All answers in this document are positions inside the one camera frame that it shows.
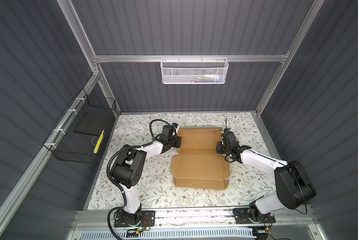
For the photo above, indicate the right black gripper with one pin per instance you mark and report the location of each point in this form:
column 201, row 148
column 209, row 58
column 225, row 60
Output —
column 219, row 145

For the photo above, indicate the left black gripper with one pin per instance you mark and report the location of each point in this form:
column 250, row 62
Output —
column 178, row 139

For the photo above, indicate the brown cardboard box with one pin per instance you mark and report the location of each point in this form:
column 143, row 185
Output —
column 197, row 164

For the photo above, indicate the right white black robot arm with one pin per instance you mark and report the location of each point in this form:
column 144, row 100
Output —
column 293, row 185

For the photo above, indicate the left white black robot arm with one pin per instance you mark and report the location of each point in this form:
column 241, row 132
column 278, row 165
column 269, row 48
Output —
column 124, row 169

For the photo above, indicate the floral patterned table mat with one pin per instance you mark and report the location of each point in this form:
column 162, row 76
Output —
column 156, row 188

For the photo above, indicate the pens in white basket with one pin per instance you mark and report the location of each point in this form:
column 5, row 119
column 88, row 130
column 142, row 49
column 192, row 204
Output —
column 212, row 78

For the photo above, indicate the yellow marker pen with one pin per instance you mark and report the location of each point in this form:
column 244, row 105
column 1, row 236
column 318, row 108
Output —
column 98, row 143

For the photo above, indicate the black foam pad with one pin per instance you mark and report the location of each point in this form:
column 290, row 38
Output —
column 90, row 124

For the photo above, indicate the white wire mesh basket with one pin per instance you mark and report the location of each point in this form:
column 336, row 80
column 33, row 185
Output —
column 175, row 71

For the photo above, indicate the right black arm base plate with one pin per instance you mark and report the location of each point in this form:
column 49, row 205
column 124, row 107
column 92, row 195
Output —
column 252, row 216

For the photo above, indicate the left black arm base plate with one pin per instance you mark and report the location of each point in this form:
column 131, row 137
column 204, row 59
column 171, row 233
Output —
column 139, row 219

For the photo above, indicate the aluminium mounting rail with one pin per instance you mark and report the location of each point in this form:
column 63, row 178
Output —
column 165, row 218

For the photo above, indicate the black wire basket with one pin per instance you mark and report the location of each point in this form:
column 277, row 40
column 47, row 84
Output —
column 66, row 145

